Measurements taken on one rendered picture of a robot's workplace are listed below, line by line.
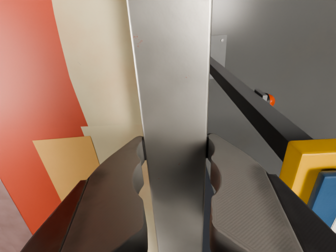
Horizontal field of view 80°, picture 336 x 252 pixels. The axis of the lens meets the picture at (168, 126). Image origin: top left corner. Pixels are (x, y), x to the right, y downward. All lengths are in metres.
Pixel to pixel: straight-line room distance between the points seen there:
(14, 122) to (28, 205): 0.09
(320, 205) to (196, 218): 0.15
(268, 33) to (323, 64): 0.37
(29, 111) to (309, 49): 1.30
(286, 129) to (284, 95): 0.98
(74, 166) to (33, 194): 0.06
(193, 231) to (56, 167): 0.13
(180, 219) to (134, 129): 0.08
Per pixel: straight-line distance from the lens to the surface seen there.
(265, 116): 0.42
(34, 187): 0.23
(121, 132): 0.16
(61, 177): 0.21
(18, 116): 0.19
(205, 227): 0.68
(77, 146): 0.18
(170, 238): 0.19
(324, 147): 0.26
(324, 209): 0.28
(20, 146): 0.21
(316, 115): 1.53
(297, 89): 1.39
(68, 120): 0.17
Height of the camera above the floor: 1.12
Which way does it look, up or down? 62 degrees down
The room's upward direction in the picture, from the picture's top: 179 degrees clockwise
